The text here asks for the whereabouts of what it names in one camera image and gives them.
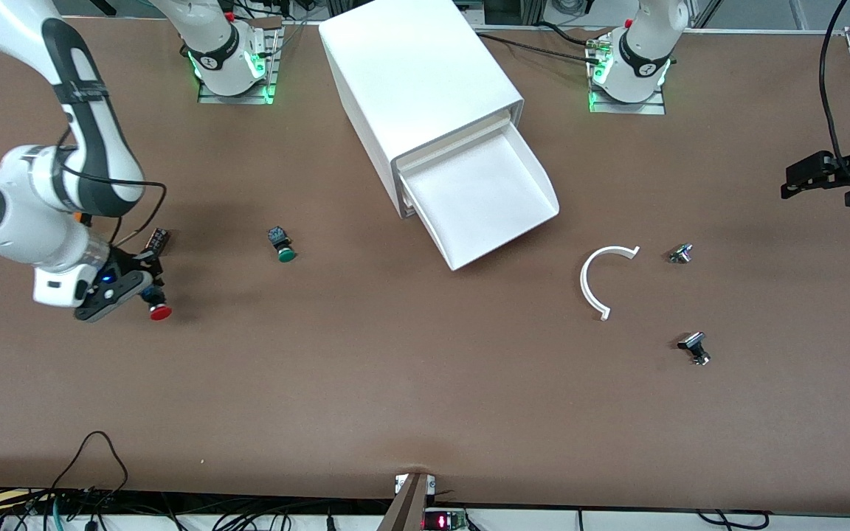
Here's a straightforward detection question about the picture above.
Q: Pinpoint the red push button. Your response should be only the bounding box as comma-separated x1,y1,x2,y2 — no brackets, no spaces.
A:
141,284,173,322

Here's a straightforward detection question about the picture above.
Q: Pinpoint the green push button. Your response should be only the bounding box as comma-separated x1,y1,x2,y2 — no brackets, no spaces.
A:
267,226,298,264

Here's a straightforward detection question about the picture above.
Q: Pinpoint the white drawer cabinet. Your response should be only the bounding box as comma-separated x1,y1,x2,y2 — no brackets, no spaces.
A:
318,0,525,220

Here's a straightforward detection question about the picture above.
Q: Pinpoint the small metal knob lower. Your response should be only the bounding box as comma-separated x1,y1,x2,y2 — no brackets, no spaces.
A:
677,331,712,367

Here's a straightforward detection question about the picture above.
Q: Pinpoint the white curved plastic arc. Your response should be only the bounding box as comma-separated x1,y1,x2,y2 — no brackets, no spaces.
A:
579,245,641,322

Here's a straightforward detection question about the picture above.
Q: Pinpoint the device with red display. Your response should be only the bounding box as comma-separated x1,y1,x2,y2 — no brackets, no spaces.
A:
422,509,470,531

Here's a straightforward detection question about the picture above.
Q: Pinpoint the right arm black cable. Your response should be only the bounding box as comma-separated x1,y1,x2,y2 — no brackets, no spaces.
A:
56,125,169,248

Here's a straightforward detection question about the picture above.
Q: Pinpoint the looped black cable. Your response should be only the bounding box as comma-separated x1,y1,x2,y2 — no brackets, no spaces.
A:
49,431,131,510

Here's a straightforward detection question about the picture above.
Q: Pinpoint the short black power cable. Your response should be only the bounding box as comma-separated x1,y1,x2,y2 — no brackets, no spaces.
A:
538,20,592,46

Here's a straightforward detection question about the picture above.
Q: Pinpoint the long black power cable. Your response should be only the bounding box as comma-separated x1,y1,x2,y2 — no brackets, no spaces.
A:
473,31,597,64

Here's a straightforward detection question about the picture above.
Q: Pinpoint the brown wooden post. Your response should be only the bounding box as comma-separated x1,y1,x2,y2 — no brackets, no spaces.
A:
377,472,432,531

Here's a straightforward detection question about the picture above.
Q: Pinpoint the thin black cable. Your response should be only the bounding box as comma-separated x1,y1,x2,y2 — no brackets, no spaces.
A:
697,509,773,531

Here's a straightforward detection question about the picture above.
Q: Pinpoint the white cable duct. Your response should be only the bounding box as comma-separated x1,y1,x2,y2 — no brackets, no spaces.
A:
0,507,850,531

